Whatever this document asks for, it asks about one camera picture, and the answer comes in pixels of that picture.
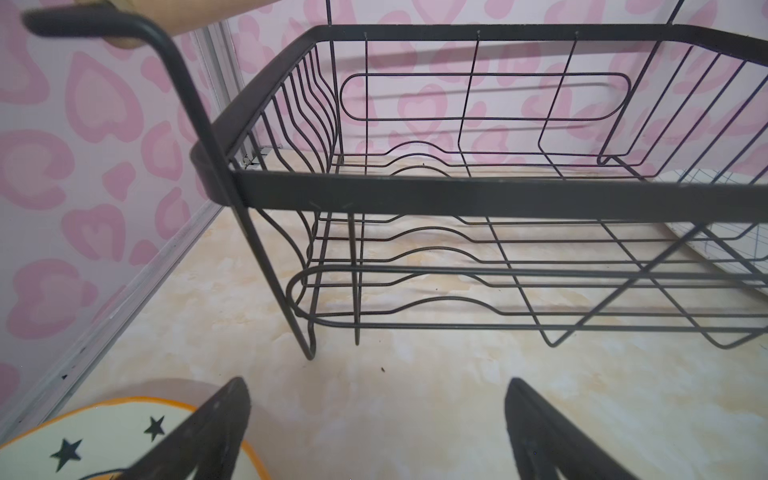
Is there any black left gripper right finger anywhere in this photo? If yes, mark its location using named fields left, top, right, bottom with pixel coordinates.
left=505, top=377, right=635, bottom=479

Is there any white grid pattern plate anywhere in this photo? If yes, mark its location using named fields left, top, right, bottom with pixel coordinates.
left=652, top=169, right=767, bottom=276

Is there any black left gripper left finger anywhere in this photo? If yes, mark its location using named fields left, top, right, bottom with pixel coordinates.
left=120, top=377, right=251, bottom=479

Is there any star pattern character plate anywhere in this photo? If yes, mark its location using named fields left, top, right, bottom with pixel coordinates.
left=1, top=397, right=269, bottom=479

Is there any black wire dish rack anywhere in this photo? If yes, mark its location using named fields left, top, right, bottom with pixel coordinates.
left=22, top=1, right=767, bottom=357

